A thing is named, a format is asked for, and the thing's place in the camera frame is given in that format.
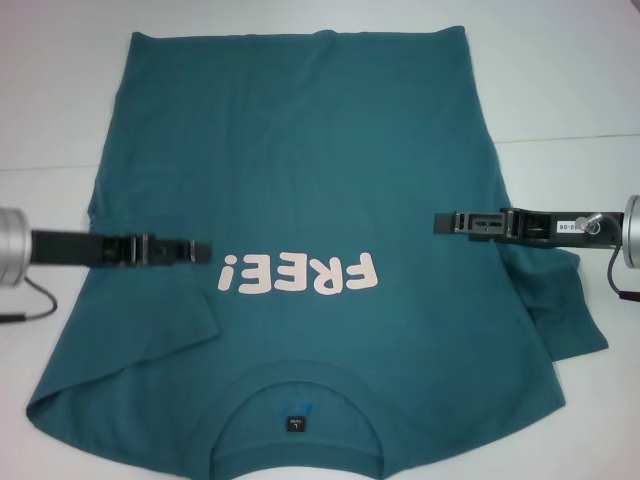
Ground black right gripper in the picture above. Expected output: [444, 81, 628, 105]
[433, 205, 626, 251]

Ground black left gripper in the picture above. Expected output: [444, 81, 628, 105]
[29, 228, 215, 271]

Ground teal t-shirt with FREE print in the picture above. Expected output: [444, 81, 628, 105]
[25, 27, 610, 480]

